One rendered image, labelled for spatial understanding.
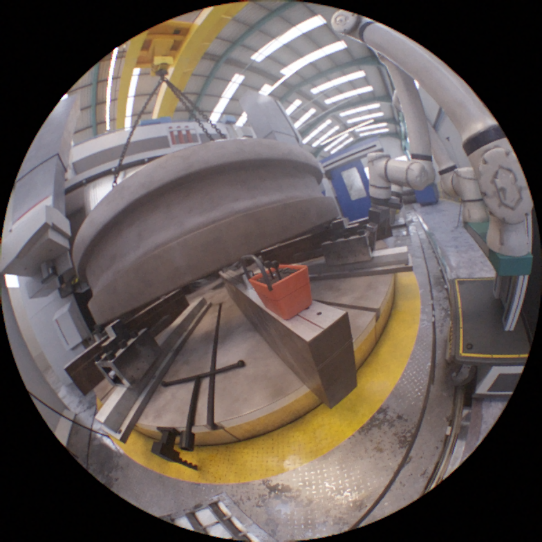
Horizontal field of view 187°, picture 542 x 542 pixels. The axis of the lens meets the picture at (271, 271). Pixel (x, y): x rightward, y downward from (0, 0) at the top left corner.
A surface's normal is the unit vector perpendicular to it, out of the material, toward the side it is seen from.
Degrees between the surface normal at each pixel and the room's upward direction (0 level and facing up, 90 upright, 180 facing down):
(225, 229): 90
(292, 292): 97
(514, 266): 90
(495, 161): 94
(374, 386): 0
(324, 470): 0
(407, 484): 0
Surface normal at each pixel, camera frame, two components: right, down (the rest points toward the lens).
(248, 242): 0.42, 0.05
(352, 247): -0.63, 0.41
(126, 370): 0.93, -0.36
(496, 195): -0.86, 0.51
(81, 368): 0.88, -0.25
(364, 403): -0.36, -0.91
